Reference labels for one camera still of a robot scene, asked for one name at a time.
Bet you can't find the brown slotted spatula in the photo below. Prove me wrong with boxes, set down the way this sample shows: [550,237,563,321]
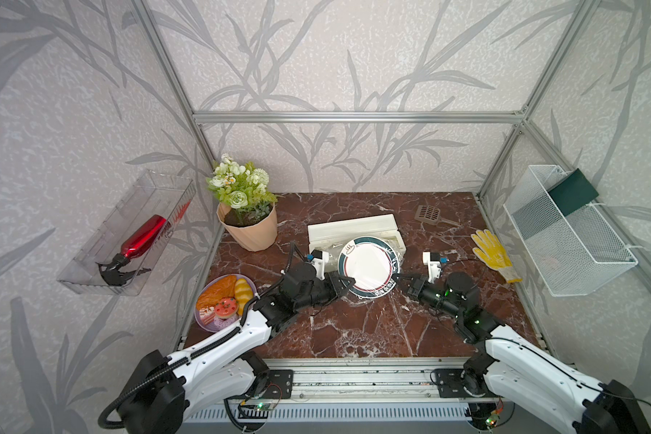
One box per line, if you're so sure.
[414,204,461,227]

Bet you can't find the yellow work glove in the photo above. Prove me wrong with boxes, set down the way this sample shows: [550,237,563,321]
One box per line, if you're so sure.
[471,230,522,283]

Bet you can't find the red spray bottle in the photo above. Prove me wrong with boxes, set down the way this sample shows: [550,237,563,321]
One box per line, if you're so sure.
[98,200,191,287]

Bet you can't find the clear plastic wall bin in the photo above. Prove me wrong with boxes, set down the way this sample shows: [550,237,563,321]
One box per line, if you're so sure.
[57,169,196,297]

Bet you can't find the white green artificial flowers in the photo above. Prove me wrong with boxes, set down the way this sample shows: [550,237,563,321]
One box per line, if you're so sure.
[206,154,278,227]

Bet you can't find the aluminium front rail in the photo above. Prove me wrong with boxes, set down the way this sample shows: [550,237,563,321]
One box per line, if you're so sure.
[229,361,508,403]

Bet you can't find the clear plastic wrap sheet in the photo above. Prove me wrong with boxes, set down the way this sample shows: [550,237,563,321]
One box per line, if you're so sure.
[333,232,408,302]

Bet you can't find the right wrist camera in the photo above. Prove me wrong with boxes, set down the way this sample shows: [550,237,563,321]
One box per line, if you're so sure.
[422,251,448,284]

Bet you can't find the white plate green red rim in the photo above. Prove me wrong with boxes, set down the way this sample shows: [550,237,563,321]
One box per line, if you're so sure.
[337,235,401,299]

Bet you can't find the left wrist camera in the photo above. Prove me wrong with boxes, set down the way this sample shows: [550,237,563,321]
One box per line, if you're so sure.
[307,250,331,280]

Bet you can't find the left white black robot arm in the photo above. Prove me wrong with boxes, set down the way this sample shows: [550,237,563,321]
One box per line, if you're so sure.
[98,262,356,433]

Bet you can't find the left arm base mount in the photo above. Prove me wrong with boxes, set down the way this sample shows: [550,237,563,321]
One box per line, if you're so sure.
[245,370,295,400]

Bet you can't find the white wire mesh basket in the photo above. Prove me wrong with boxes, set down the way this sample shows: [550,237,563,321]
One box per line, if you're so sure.
[504,165,638,298]

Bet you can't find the cream plastic wrap dispenser box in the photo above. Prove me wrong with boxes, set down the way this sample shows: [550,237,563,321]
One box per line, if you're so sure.
[307,213,407,260]

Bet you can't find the beige flower pot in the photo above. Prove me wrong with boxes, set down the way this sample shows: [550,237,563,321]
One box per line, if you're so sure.
[216,204,278,252]

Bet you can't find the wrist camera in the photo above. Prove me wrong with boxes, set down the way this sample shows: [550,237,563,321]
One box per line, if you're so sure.
[422,251,448,284]
[307,250,331,280]

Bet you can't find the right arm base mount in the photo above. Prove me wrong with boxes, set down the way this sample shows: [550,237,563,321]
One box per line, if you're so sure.
[430,368,495,399]

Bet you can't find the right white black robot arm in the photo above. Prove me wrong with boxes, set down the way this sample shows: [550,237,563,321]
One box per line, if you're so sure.
[392,272,651,433]

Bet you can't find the purple plate of toy food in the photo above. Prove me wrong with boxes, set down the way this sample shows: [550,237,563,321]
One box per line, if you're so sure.
[193,274,258,333]

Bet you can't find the dark green card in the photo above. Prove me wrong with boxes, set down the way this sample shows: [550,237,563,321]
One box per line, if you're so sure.
[548,169,600,216]

